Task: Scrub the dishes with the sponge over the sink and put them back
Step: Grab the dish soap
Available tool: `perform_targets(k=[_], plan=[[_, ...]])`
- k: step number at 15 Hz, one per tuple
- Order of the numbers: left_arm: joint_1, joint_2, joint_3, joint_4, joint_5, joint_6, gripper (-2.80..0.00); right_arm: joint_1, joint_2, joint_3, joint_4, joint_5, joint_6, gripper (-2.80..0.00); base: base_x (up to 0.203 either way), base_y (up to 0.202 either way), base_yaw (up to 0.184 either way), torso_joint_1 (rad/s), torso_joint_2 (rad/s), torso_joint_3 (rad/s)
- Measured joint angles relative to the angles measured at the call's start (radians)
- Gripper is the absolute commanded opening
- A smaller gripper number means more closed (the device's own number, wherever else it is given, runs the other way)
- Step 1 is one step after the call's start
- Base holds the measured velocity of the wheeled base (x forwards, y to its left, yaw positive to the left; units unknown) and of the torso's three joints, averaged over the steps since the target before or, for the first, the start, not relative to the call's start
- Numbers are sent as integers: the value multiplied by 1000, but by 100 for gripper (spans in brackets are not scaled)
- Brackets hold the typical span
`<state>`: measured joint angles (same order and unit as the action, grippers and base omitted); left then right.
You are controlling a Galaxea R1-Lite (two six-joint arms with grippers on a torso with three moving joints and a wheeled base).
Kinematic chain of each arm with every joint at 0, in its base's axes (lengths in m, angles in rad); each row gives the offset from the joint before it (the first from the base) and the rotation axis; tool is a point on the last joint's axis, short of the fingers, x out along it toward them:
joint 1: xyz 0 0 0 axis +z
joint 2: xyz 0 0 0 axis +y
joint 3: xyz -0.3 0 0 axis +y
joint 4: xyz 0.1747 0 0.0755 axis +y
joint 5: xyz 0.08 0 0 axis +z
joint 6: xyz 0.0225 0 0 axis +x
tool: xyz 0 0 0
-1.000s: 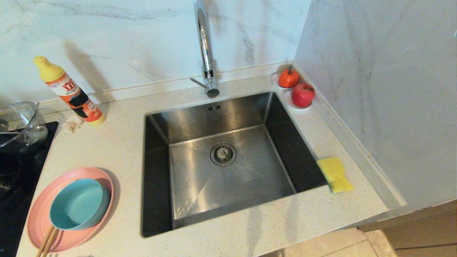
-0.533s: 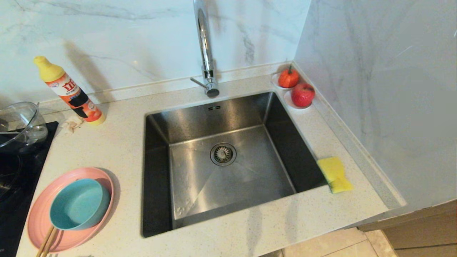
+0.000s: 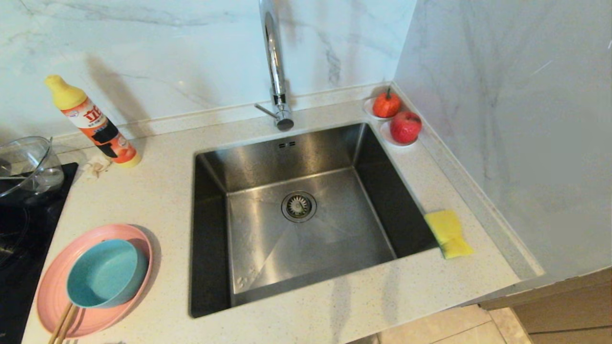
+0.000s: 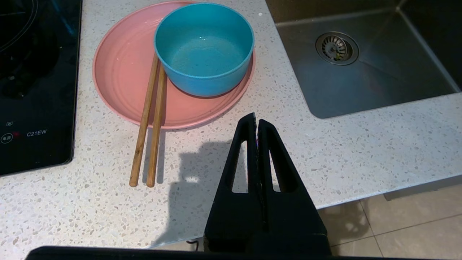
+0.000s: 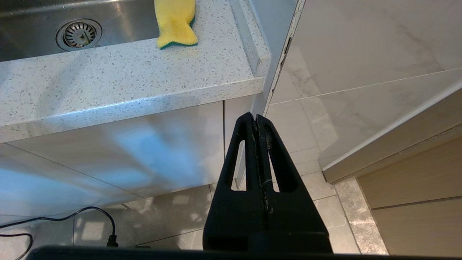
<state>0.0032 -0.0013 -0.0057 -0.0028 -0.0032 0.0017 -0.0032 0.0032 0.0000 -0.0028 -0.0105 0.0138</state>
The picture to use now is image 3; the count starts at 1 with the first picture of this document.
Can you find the yellow-capped orange dish soap bottle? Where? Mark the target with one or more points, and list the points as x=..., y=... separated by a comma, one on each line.
x=71, y=98

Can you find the stainless steel sink basin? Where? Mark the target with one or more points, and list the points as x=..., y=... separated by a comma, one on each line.
x=267, y=157

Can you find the yellow sponge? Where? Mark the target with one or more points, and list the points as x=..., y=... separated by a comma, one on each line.
x=449, y=233

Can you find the round metal drain strainer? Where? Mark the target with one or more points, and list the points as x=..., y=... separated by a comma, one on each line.
x=299, y=207

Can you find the small white dish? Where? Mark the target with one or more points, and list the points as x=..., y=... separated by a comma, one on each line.
x=367, y=109
x=385, y=134

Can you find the orange persimmon fruit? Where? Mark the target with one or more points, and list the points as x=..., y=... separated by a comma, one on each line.
x=386, y=106

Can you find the red apple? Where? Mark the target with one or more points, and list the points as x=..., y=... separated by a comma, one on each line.
x=405, y=127

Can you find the chrome kitchen faucet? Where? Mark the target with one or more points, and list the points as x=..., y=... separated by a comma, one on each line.
x=275, y=62

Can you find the crumpled white tissue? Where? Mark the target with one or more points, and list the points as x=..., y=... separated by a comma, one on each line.
x=97, y=166

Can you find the teal bowl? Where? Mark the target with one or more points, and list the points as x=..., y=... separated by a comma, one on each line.
x=103, y=274

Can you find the clear glass bowl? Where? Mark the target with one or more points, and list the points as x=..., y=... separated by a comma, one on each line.
x=28, y=165

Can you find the pink plate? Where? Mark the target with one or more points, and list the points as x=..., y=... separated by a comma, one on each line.
x=52, y=286

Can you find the wooden chopstick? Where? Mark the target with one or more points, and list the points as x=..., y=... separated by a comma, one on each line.
x=67, y=327
x=60, y=324

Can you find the black induction cooktop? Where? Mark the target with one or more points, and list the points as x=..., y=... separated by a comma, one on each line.
x=24, y=248

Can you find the wooden cabinet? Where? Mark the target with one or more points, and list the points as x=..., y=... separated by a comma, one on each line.
x=564, y=310

